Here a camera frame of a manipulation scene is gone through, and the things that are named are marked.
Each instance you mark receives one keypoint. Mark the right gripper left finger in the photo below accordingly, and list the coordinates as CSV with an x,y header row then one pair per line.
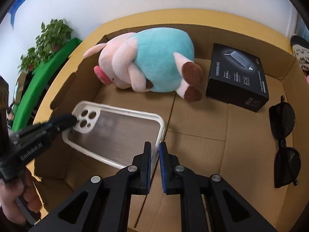
x,y
102,204

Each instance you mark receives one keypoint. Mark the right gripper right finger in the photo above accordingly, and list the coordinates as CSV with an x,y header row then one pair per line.
x,y
207,203

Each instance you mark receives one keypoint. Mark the pink pig plush teal shirt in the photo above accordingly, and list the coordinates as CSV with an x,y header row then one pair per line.
x,y
157,59

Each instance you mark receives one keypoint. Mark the potted green plant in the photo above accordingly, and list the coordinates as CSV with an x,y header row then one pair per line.
x,y
53,36

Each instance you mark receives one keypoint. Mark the green covered bench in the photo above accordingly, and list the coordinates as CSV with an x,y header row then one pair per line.
x,y
42,74

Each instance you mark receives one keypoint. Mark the person's left hand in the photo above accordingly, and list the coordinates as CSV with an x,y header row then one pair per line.
x,y
14,189

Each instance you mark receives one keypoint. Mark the black charger box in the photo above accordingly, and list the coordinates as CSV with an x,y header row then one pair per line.
x,y
237,77

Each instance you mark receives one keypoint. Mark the white clear phone case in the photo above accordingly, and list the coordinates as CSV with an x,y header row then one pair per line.
x,y
114,135

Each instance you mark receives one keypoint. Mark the small potted plant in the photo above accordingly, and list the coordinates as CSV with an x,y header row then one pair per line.
x,y
30,61

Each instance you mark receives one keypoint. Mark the blue wave wall decal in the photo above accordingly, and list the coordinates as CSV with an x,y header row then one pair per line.
x,y
13,10

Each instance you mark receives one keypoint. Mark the black sunglasses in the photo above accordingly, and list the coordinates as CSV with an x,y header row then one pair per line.
x,y
287,163

